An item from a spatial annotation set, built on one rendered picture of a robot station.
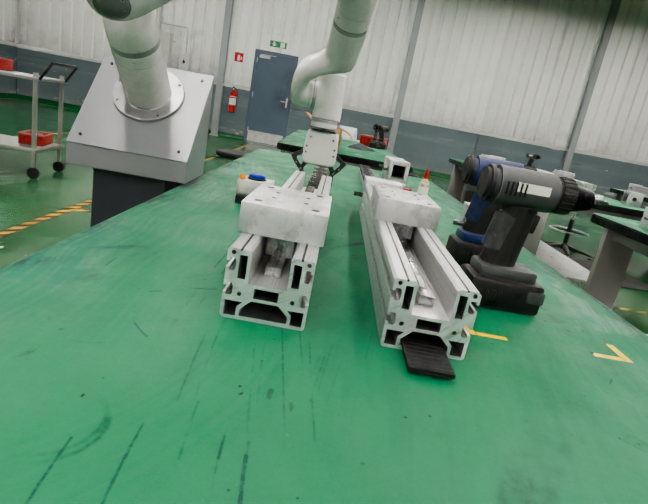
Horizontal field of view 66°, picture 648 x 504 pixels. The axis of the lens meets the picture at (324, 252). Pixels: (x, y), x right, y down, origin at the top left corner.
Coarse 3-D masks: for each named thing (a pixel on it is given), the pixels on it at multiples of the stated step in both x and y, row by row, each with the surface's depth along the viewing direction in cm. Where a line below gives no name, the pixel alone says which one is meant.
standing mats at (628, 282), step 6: (570, 258) 529; (582, 264) 511; (588, 264) 517; (624, 276) 492; (630, 276) 497; (624, 282) 466; (630, 282) 471; (636, 282) 476; (642, 282) 480; (636, 288) 453; (642, 288) 456
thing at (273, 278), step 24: (312, 192) 120; (240, 240) 59; (264, 240) 66; (240, 264) 57; (264, 264) 65; (288, 264) 67; (312, 264) 56; (240, 288) 57; (264, 288) 57; (288, 288) 57; (240, 312) 59; (264, 312) 60; (288, 312) 58
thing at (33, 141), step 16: (0, 64) 417; (64, 64) 437; (48, 80) 435; (64, 80) 465; (32, 112) 424; (32, 128) 428; (0, 144) 429; (16, 144) 439; (32, 144) 432; (48, 144) 467; (32, 160) 435; (32, 176) 439
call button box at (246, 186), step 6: (240, 180) 118; (246, 180) 118; (252, 180) 119; (258, 180) 120; (264, 180) 121; (270, 180) 124; (240, 186) 119; (246, 186) 118; (252, 186) 118; (258, 186) 118; (240, 192) 119; (246, 192) 119; (240, 198) 119
